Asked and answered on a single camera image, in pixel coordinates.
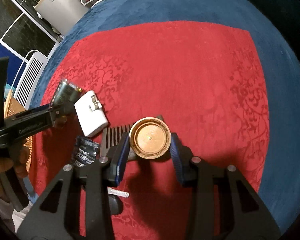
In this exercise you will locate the black battery pack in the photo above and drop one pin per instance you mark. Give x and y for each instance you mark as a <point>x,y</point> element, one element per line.
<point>85,151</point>

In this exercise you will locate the white panel heater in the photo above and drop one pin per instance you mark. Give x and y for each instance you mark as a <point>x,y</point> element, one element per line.
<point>30,76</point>

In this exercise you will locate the person's left hand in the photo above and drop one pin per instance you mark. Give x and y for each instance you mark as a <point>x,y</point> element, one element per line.
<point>20,167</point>

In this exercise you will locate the blue velvet blanket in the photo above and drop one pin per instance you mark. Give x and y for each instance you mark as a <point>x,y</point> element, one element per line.
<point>280,182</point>

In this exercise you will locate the white cylindrical appliance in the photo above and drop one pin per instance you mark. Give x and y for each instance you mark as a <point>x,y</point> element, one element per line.
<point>61,14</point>

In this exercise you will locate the blue spray bottle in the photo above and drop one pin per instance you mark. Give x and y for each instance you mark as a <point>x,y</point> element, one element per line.
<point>66,91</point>

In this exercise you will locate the dark wooden comb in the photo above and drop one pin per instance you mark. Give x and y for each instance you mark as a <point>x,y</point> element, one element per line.
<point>111,137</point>

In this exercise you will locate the glass jar with gold lid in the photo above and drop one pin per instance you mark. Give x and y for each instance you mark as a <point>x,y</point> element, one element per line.
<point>150,138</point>

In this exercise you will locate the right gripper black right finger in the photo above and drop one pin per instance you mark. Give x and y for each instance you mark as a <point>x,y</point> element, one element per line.
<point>224,205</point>

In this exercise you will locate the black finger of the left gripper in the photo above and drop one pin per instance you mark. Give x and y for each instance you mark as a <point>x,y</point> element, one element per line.
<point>61,113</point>

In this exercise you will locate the white power adapter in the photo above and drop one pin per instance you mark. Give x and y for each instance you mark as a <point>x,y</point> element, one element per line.
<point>91,116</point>

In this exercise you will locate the red patterned cloth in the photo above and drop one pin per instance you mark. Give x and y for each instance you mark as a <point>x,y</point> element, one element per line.
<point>207,82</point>

